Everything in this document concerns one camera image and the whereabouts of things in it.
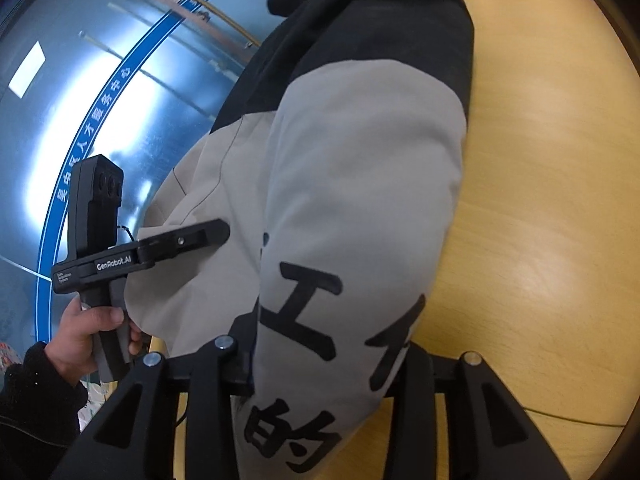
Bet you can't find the grey and black jacket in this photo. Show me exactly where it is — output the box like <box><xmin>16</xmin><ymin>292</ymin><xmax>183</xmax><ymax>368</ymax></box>
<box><xmin>125</xmin><ymin>0</ymin><xmax>474</xmax><ymax>479</ymax></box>

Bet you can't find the person's left forearm black sleeve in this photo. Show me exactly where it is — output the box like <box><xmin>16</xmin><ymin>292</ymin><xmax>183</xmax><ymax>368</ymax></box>
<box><xmin>1</xmin><ymin>342</ymin><xmax>88</xmax><ymax>479</ymax></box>

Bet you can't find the person's left hand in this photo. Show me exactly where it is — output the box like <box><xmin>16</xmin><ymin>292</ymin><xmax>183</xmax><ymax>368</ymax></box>
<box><xmin>44</xmin><ymin>297</ymin><xmax>142</xmax><ymax>387</ymax></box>

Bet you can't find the glass door with handle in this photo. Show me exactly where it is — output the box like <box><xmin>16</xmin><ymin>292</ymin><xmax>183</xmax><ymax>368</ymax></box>
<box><xmin>74</xmin><ymin>0</ymin><xmax>281</xmax><ymax>82</ymax></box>

